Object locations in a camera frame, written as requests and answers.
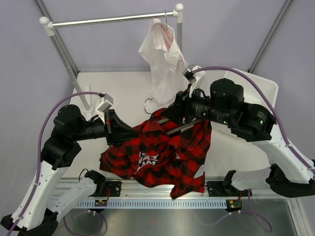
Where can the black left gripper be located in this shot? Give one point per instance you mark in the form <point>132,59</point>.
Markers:
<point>118,131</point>

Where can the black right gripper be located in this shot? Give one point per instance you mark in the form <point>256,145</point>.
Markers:
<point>175,111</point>

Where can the grey clothes hanger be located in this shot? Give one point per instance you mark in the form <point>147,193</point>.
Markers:
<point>159,122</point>

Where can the red black plaid shirt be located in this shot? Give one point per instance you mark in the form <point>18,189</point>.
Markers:
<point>156,158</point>

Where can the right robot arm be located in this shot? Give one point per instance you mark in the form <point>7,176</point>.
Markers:
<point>253,123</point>

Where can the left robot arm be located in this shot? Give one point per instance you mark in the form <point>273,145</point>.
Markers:
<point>37,215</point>

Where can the white shirt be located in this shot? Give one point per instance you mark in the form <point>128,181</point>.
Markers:
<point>166,67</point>

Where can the red clothes hanger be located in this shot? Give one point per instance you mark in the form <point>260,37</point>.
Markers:
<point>167,37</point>

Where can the white plastic basket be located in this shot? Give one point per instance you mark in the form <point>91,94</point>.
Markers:
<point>268,87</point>

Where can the white metal clothes rack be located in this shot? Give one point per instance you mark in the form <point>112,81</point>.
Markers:
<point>51,30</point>

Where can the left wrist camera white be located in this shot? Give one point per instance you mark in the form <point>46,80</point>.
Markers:
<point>103,105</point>

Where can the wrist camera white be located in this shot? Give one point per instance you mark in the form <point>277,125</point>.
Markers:
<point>103,105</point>
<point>195,79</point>

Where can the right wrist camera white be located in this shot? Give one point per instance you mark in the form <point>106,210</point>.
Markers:
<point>195,79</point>

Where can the aluminium rail frame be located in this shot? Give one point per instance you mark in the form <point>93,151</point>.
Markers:
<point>131,189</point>

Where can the perforated cable duct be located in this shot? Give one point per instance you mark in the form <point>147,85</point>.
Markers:
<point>151,204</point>

